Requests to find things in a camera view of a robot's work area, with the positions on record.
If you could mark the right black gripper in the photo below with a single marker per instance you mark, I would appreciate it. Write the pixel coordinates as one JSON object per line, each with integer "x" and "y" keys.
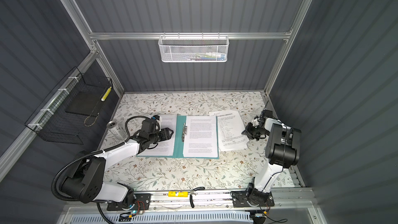
{"x": 250, "y": 133}

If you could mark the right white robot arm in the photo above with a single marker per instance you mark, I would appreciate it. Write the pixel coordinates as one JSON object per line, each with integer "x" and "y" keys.
{"x": 282, "y": 151}

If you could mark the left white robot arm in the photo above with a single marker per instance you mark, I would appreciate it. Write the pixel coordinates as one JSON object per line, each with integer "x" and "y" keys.
{"x": 82, "y": 179}

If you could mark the silver folder clip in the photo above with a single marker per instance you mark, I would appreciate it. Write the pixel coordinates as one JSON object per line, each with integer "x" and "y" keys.
{"x": 184, "y": 132}

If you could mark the white wire mesh basket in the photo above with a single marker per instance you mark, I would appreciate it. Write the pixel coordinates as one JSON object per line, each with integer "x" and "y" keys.
{"x": 194, "y": 50}

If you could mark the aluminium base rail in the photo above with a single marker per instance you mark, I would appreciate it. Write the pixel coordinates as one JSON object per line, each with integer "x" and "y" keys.
{"x": 221, "y": 199}

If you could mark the yellow marker pen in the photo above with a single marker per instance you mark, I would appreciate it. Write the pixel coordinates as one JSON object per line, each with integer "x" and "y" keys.
{"x": 106, "y": 94}

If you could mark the English text paper sheet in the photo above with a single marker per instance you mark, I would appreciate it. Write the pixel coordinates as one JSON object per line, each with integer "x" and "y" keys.
{"x": 164, "y": 148}

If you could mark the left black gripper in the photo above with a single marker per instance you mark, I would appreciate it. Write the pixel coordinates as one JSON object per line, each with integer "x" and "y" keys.
{"x": 165, "y": 132}

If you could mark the Chinese title paper sheet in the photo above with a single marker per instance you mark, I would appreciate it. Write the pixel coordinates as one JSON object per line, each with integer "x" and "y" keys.
{"x": 230, "y": 127}

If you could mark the teal file folder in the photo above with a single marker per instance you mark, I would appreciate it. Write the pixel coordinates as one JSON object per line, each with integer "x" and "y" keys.
{"x": 178, "y": 146}

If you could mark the yellow label tag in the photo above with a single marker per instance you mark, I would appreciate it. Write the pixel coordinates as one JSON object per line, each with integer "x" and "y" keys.
{"x": 183, "y": 194}

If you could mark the black wire basket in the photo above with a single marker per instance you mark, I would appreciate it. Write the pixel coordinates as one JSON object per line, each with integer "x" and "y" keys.
{"x": 70, "y": 114}

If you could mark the black notebook in basket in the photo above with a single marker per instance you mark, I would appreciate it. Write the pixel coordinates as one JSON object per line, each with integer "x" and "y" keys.
{"x": 85, "y": 103}

